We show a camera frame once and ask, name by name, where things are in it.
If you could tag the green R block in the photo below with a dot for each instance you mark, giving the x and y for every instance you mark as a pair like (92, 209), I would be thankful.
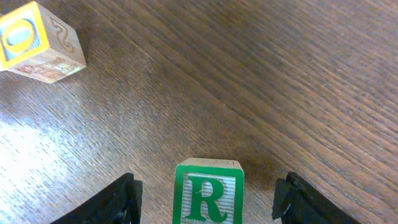
(208, 191)

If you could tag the yellow O block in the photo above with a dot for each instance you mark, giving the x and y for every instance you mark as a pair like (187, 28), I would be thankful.
(35, 43)

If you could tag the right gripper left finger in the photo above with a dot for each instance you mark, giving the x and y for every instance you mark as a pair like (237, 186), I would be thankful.
(119, 202)

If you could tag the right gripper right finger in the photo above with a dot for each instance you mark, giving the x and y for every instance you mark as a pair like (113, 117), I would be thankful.
(298, 202)

